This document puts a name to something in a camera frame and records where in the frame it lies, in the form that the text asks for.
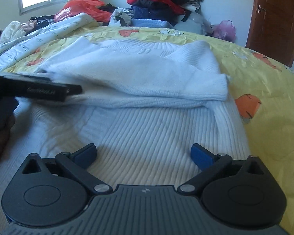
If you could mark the pink mesh bag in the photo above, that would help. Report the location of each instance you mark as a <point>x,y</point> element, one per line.
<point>225,30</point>

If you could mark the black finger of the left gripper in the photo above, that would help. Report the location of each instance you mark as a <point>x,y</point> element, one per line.
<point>35,88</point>

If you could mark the yellow patterned bed quilt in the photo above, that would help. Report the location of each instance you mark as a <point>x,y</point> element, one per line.
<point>267,90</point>

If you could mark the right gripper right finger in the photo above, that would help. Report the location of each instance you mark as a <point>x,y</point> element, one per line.
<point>210,165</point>

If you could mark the grey garment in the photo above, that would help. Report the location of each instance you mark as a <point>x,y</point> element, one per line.
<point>194,23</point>

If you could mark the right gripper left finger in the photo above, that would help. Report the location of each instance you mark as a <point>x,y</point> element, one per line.
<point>74,166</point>

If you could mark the light blue knitted garment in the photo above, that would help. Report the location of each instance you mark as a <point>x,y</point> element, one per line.
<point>147,23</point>

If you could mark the navy blue garment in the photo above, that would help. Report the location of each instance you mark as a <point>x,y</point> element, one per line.
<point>148,9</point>

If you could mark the silver door handle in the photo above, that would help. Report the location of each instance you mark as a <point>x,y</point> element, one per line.
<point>260,9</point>

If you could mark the white printed blanket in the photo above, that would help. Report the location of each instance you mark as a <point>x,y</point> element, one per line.
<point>14,51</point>

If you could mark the white knitted sweater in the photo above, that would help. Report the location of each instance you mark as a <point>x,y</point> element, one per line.
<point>144,105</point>

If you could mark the brown wooden door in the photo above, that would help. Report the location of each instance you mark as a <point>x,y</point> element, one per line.
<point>271,33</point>

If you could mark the orange plastic bag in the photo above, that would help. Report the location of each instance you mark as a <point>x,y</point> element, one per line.
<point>90,7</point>

